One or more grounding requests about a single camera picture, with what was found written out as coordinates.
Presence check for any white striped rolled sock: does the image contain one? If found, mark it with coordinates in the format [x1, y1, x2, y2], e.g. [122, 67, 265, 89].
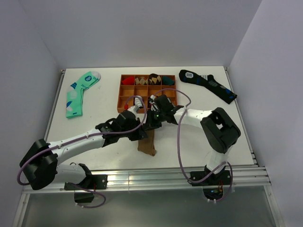
[134, 96, 144, 109]

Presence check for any aluminium table edge rail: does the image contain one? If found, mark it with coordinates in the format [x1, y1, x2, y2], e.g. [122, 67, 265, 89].
[14, 68, 272, 194]

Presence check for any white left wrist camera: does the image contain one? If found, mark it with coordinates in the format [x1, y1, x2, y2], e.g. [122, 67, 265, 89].
[124, 105, 140, 115]

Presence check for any mint green patterned sock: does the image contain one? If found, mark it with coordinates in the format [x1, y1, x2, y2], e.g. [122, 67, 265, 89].
[65, 71, 101, 119]

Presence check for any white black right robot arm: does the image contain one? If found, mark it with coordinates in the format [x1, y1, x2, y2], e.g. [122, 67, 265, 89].
[143, 95, 241, 186]

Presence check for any beige argyle rolled sock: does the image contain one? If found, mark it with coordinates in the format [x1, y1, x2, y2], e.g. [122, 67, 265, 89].
[135, 77, 148, 86]

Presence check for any red rolled sock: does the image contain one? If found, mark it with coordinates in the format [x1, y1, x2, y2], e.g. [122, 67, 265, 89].
[121, 76, 135, 86]

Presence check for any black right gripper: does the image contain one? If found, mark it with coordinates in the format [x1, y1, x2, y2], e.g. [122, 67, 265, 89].
[143, 108, 166, 131]

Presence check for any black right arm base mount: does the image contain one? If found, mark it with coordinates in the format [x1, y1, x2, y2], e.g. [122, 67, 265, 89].
[188, 169, 233, 202]

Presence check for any orange compartment tray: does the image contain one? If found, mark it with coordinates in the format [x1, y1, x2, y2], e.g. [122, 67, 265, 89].
[117, 74, 178, 113]

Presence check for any tan brown ribbed sock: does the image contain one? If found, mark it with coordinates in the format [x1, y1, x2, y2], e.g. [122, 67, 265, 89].
[137, 130, 157, 157]

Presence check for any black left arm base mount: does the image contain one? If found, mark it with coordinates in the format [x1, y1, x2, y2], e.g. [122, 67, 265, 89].
[64, 175, 107, 206]

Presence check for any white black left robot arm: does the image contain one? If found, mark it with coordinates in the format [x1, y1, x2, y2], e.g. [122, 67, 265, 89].
[19, 111, 148, 190]

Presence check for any dark teal rolled sock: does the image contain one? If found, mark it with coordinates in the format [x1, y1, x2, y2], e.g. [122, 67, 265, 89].
[162, 76, 175, 86]

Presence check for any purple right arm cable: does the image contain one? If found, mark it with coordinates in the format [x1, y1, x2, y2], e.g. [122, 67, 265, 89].
[153, 87, 234, 202]

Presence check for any brown argyle rolled sock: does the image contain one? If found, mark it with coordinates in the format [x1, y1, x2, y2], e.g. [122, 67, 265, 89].
[148, 73, 161, 85]

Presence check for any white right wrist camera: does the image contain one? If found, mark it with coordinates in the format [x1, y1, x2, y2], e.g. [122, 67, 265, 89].
[148, 95, 158, 111]

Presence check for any black blue patterned sock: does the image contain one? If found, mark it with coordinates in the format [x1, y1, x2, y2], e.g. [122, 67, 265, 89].
[179, 70, 237, 104]

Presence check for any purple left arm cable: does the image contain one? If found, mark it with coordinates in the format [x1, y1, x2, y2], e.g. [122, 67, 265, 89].
[17, 96, 147, 209]

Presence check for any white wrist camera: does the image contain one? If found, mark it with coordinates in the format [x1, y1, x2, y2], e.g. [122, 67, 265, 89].
[148, 95, 158, 111]
[124, 105, 140, 115]

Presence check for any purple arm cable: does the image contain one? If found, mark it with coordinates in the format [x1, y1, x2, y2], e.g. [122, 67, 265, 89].
[17, 96, 147, 209]
[153, 87, 234, 202]

